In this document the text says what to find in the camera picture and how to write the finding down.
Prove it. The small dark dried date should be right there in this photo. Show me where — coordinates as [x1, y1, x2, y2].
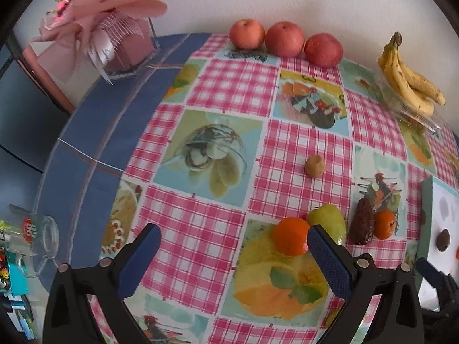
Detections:
[436, 228, 450, 252]

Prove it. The green jujube fruit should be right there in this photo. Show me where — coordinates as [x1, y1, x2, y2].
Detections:
[307, 204, 346, 245]

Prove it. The small brown longan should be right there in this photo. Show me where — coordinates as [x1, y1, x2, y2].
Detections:
[305, 155, 326, 179]

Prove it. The white tray teal rim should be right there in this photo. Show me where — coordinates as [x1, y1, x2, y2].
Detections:
[415, 175, 459, 312]

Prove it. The glass mug red logo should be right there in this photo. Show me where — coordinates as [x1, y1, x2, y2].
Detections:
[3, 204, 59, 278]

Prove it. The clear plastic fruit container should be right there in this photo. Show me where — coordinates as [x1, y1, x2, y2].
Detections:
[376, 77, 443, 134]

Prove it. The upper yellow banana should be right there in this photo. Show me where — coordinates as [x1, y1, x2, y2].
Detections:
[386, 32, 446, 116]

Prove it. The yellow banana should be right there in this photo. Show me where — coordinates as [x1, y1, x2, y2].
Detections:
[386, 32, 446, 116]
[377, 44, 444, 116]

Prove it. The lower yellow banana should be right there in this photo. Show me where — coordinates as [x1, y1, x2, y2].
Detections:
[377, 44, 444, 116]

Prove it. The checkered fruit-print tablecloth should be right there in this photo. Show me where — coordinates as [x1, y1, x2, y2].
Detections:
[101, 34, 458, 343]

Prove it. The large red apple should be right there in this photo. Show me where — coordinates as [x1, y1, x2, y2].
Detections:
[304, 33, 343, 69]

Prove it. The middle red apple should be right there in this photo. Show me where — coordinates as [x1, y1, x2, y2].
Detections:
[264, 21, 304, 58]

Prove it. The small pale red apple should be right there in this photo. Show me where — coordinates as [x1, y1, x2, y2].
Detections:
[229, 19, 265, 50]

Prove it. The pink flower bouquet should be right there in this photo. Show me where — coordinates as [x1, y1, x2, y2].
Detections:
[35, 0, 167, 82]

